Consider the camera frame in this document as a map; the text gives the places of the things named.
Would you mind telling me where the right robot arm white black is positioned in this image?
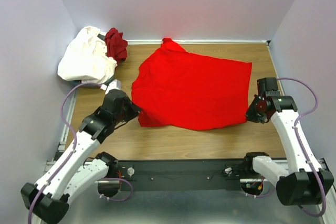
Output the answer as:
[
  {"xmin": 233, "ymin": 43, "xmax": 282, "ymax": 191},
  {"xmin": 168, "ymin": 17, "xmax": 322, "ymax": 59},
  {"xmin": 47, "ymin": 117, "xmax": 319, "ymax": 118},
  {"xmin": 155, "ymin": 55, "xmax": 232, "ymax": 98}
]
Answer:
[{"xmin": 241, "ymin": 78, "xmax": 334, "ymax": 207}]

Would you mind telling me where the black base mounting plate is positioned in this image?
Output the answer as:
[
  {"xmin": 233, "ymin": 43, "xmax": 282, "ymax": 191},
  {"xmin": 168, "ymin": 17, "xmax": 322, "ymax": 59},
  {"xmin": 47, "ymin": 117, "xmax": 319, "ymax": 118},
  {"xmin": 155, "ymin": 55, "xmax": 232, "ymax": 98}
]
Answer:
[{"xmin": 118, "ymin": 158, "xmax": 261, "ymax": 192}]

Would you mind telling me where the aluminium extrusion frame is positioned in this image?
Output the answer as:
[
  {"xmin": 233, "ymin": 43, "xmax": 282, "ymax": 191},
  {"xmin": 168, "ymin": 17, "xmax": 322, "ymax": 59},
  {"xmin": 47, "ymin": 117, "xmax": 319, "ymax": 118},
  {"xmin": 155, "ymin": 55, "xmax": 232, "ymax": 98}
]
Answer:
[{"xmin": 30, "ymin": 84, "xmax": 90, "ymax": 224}]

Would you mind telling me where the grey laundry basket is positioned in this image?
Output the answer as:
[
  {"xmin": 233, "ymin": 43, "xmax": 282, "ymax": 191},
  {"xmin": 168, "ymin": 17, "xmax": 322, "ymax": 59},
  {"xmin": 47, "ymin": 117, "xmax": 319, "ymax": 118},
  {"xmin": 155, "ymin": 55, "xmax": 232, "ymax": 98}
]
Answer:
[{"xmin": 68, "ymin": 72, "xmax": 114, "ymax": 90}]

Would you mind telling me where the white t-shirt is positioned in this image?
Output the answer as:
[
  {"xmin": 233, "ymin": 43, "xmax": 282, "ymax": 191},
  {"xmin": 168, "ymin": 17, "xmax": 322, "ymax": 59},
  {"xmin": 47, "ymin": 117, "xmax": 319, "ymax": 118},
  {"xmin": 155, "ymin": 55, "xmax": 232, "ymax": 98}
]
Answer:
[{"xmin": 57, "ymin": 26, "xmax": 117, "ymax": 84}]

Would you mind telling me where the bright red t-shirt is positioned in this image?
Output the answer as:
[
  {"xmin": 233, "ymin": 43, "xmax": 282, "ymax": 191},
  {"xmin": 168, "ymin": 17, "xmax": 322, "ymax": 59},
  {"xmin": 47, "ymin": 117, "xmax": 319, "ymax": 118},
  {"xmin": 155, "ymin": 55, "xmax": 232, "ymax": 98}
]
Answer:
[{"xmin": 131, "ymin": 38, "xmax": 252, "ymax": 131}]

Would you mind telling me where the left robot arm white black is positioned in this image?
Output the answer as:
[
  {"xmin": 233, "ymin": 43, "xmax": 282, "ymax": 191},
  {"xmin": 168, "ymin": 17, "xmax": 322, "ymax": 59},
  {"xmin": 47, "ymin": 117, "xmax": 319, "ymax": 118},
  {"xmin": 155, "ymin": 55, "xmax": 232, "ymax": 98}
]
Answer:
[{"xmin": 20, "ymin": 89, "xmax": 140, "ymax": 223}]

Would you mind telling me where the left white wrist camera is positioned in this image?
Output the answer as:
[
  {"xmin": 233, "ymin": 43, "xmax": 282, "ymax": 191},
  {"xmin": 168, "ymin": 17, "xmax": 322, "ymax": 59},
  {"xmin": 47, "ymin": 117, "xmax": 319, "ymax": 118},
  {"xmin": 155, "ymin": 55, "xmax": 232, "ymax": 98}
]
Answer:
[{"xmin": 100, "ymin": 79, "xmax": 121, "ymax": 93}]

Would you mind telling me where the dark red t-shirt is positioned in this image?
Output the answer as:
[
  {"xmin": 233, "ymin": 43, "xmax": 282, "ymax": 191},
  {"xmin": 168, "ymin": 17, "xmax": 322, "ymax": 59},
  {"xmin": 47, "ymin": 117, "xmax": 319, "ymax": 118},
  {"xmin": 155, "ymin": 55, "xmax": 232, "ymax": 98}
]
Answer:
[{"xmin": 104, "ymin": 28, "xmax": 128, "ymax": 64}]

